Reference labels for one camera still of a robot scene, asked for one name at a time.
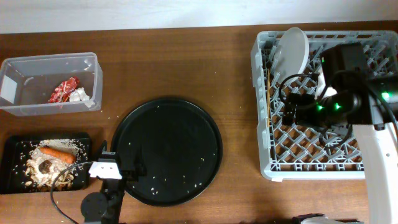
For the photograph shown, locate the white round plate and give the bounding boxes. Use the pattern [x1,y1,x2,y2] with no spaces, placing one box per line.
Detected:
[272,27,309,84]

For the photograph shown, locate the orange carrot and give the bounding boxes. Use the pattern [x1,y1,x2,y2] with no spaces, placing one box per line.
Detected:
[39,147,76,164]

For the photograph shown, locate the round black serving tray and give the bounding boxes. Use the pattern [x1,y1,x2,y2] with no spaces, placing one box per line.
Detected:
[111,98,223,207]

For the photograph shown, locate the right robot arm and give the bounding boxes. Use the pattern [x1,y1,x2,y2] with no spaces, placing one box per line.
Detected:
[280,43,397,223]

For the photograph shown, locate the rice and food scraps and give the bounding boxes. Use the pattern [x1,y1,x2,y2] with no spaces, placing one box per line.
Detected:
[6,139,90,194]

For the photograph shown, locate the brown food lump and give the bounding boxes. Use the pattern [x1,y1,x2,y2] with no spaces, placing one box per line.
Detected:
[39,160,52,174]

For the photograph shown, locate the clear plastic bin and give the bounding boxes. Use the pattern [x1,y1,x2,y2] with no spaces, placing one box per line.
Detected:
[1,52,103,116]

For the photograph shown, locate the wooden chopstick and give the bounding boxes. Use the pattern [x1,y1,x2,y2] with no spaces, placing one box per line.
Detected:
[267,68,271,126]

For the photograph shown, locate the white tissue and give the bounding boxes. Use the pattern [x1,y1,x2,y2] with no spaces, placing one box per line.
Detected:
[68,87,94,108]

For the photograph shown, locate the grey dishwasher rack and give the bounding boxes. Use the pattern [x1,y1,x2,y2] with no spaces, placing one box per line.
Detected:
[251,30,397,182]

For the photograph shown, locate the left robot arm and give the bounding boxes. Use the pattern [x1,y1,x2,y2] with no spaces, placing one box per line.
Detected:
[80,141,147,224]

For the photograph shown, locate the black rectangular tray bin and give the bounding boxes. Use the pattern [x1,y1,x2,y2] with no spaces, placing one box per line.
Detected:
[1,133,91,195]

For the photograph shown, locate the red wrapper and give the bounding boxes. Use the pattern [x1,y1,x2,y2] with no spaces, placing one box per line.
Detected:
[48,77,80,103]

